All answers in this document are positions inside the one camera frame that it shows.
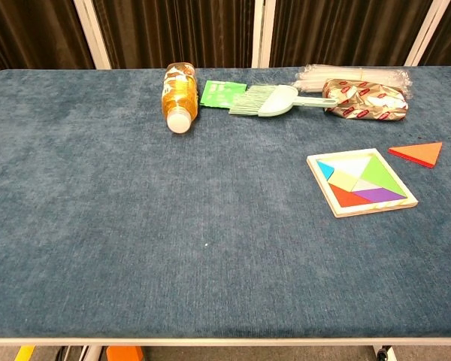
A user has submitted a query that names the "orange box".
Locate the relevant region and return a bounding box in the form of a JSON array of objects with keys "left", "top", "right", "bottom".
[{"left": 107, "top": 345, "right": 144, "bottom": 361}]

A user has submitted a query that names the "bundle of clear wrapped straws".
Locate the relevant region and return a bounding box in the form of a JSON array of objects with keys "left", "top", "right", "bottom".
[{"left": 294, "top": 64, "right": 413, "bottom": 99}]

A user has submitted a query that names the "gold red snack bag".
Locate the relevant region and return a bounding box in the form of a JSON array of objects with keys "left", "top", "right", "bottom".
[{"left": 322, "top": 77, "right": 410, "bottom": 123}]

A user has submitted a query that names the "blue triangle puzzle piece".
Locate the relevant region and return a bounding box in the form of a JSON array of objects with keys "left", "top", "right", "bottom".
[{"left": 316, "top": 160, "right": 335, "bottom": 181}]

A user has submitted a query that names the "yellow square puzzle piece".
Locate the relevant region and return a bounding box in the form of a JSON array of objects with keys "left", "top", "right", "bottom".
[{"left": 327, "top": 168, "right": 366, "bottom": 193}]

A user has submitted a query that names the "green sachet packet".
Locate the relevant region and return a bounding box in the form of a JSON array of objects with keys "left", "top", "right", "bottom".
[{"left": 198, "top": 80, "right": 248, "bottom": 109}]

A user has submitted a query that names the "white partition post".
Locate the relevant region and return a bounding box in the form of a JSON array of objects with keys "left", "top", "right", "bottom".
[
  {"left": 404, "top": 0, "right": 451, "bottom": 68},
  {"left": 73, "top": 0, "right": 113, "bottom": 71},
  {"left": 250, "top": 0, "right": 277, "bottom": 69}
]

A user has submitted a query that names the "red triangular puzzle piece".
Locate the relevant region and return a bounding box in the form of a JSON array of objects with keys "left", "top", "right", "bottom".
[{"left": 329, "top": 183, "right": 373, "bottom": 208}]

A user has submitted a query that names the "long grey metal rail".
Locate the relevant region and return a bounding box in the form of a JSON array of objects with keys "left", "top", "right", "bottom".
[{"left": 0, "top": 335, "right": 451, "bottom": 361}]

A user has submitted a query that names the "wooden tangram puzzle tray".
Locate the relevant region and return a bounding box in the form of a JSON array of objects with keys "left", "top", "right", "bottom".
[{"left": 306, "top": 147, "right": 419, "bottom": 219}]

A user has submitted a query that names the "mint green plastic brush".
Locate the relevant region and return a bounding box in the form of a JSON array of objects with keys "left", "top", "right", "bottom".
[{"left": 228, "top": 83, "right": 340, "bottom": 119}]

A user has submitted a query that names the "pink puzzle piece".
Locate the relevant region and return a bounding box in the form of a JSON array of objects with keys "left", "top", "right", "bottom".
[{"left": 353, "top": 177, "right": 383, "bottom": 192}]

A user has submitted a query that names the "blue table cloth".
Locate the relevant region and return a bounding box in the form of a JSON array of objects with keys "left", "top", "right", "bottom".
[{"left": 0, "top": 66, "right": 451, "bottom": 339}]

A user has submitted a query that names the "amber tea plastic bottle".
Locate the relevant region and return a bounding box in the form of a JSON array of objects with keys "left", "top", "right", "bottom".
[{"left": 160, "top": 62, "right": 200, "bottom": 135}]

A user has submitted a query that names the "orange tangram triangle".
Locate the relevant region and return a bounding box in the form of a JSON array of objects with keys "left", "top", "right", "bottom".
[{"left": 387, "top": 141, "right": 443, "bottom": 169}]

